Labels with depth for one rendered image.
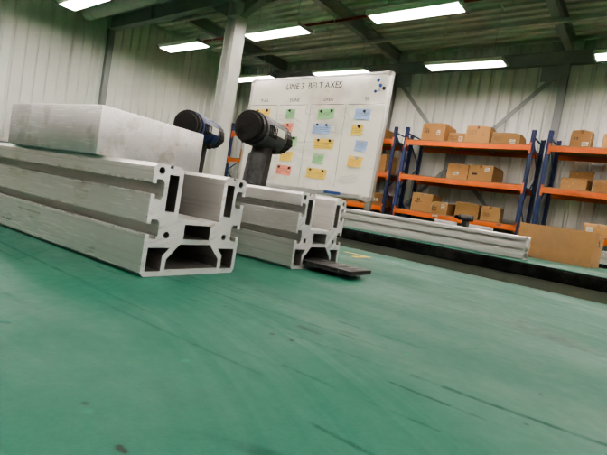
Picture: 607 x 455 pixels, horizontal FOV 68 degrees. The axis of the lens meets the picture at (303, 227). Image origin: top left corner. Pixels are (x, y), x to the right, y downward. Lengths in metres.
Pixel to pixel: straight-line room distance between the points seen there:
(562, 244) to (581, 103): 9.05
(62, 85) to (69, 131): 12.68
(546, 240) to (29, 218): 2.04
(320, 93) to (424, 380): 3.77
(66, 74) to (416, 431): 13.12
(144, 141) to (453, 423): 0.33
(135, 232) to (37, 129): 0.17
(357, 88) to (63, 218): 3.41
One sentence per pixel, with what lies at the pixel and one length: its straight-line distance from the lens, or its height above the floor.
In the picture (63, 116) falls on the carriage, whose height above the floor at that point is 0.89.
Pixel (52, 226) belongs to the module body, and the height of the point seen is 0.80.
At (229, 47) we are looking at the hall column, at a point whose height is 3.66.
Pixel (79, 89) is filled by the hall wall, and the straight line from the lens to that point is 13.27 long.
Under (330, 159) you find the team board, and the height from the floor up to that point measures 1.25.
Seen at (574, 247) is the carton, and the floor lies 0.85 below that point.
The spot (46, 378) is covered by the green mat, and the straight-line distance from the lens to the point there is 0.18.
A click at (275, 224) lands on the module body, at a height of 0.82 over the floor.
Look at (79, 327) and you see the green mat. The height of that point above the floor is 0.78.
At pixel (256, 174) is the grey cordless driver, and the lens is 0.81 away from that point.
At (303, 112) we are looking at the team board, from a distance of 4.01.
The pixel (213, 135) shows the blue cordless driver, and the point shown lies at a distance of 0.97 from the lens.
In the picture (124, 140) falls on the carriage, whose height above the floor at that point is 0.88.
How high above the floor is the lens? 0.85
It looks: 3 degrees down
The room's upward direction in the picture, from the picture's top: 9 degrees clockwise
